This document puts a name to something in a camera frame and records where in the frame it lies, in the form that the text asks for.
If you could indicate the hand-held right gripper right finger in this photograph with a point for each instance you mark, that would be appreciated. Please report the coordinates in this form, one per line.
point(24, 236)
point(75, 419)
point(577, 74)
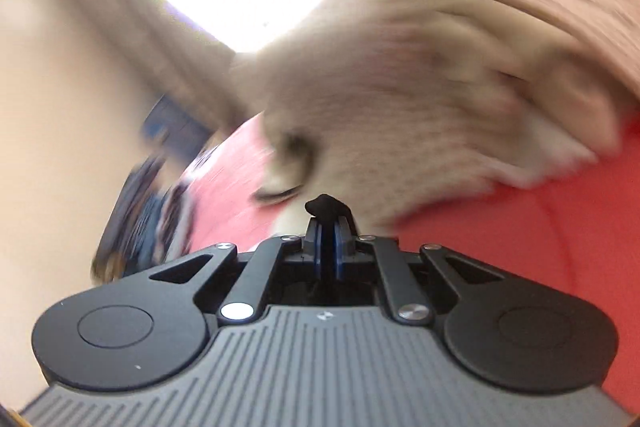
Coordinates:
point(342, 247)

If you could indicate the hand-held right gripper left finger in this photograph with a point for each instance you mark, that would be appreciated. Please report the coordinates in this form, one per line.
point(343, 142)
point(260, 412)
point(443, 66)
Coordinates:
point(315, 247)

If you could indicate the black t-shirt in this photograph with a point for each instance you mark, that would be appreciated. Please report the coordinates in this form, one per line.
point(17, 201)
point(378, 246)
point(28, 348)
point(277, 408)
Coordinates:
point(325, 204)

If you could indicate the stack of folded clothes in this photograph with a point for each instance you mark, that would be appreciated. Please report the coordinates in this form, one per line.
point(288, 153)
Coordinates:
point(140, 217)

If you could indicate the red floral blanket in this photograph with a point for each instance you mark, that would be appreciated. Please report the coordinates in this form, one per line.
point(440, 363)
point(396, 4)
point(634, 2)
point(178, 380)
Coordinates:
point(500, 247)

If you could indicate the blue storage box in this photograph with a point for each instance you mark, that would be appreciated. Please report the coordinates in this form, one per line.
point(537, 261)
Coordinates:
point(175, 127)

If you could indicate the houndstooth knit sweater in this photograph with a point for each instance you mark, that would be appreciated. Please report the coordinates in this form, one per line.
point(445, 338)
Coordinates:
point(425, 82)

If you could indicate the beige curtain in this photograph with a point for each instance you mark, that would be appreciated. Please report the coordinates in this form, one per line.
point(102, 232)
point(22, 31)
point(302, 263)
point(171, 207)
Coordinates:
point(150, 32)

